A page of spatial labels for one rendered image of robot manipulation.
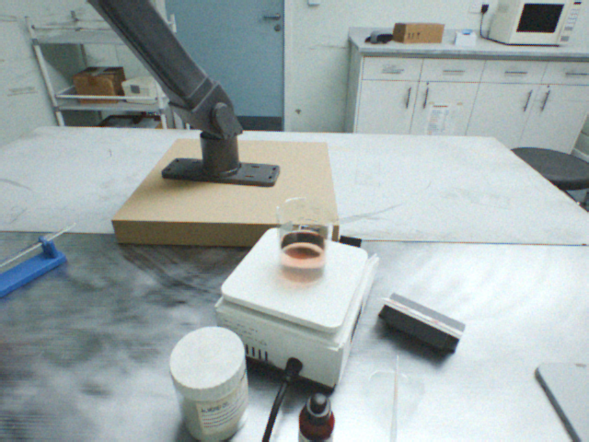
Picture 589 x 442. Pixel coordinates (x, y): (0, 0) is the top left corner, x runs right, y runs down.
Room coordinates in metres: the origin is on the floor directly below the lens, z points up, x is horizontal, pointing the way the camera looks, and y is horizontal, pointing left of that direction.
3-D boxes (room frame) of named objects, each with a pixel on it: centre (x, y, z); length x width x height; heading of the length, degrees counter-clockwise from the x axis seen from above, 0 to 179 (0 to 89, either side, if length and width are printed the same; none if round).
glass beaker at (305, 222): (0.28, -0.01, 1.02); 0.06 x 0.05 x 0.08; 74
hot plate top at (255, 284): (0.29, 0.00, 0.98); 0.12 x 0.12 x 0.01; 69
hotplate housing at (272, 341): (0.31, -0.01, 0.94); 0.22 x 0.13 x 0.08; 159
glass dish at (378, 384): (0.21, -0.09, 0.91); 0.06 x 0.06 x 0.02
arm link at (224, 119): (0.59, 0.14, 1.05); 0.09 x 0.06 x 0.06; 49
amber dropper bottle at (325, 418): (0.16, -0.02, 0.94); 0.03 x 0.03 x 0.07
